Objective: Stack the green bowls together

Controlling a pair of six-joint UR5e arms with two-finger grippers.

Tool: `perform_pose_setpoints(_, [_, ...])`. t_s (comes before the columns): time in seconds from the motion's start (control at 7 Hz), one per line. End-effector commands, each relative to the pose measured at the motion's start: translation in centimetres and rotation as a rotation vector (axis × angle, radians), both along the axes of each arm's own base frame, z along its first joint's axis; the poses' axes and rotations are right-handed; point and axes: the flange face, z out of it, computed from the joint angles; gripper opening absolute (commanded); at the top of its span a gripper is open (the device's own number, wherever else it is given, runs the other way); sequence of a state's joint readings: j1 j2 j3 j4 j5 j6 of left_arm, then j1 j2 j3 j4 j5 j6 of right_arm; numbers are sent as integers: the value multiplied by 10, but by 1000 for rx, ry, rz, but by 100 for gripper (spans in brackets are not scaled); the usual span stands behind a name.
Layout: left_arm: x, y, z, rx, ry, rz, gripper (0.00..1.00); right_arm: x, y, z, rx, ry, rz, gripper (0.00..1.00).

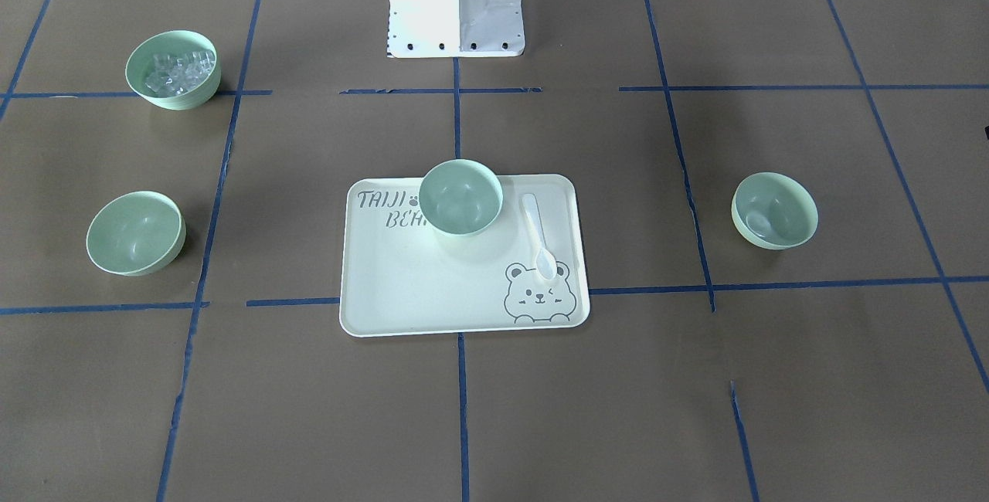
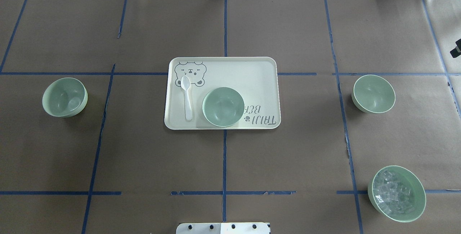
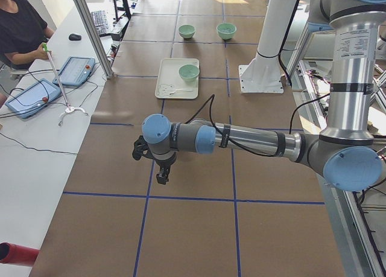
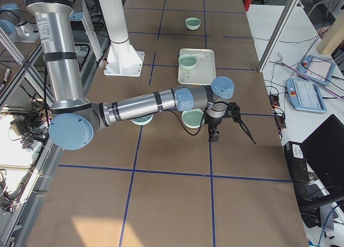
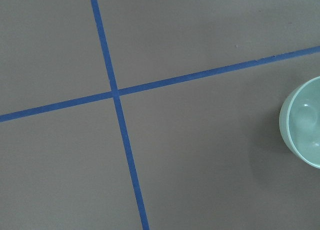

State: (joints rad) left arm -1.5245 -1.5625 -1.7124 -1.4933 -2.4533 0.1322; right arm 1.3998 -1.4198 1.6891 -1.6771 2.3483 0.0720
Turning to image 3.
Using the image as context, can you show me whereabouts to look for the black computer mouse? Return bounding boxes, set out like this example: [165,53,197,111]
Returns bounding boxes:
[68,33,82,41]

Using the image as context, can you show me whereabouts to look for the red cylinder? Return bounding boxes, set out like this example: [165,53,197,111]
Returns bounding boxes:
[1,243,39,267]

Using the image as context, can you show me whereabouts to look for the blue teach pendant far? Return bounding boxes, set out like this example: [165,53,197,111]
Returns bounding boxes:
[58,57,96,88]

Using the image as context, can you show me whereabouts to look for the blue teach pendant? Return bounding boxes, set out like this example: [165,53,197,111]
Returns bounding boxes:
[58,57,96,88]
[5,78,61,119]

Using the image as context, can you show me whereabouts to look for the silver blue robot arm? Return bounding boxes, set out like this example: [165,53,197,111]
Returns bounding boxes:
[132,0,385,191]

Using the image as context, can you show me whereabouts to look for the blue teach pendant near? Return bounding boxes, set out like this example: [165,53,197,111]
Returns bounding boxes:
[5,78,61,119]

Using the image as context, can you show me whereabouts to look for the person in black shirt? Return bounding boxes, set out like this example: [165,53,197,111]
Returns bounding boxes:
[1,0,54,69]

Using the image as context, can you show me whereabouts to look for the white bear serving tray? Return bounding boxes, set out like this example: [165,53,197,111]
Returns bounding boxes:
[154,58,200,100]

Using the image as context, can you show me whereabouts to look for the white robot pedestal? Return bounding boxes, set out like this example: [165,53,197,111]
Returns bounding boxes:
[239,0,300,94]

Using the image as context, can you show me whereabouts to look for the aluminium frame post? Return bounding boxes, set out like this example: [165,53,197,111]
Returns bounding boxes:
[73,0,114,79]

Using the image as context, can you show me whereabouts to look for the metal reacher grabber stick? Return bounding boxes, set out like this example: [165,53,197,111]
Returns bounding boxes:
[42,43,89,127]

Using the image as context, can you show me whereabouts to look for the black keyboard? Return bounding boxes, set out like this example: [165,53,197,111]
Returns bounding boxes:
[90,10,110,37]

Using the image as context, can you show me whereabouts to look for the green bowl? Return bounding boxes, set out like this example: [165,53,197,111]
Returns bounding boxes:
[217,23,237,40]
[178,24,195,39]
[179,64,200,83]

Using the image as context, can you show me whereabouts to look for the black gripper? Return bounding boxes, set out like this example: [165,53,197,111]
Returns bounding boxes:
[153,152,177,183]

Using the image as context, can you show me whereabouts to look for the white plastic spoon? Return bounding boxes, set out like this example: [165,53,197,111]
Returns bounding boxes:
[166,89,193,96]

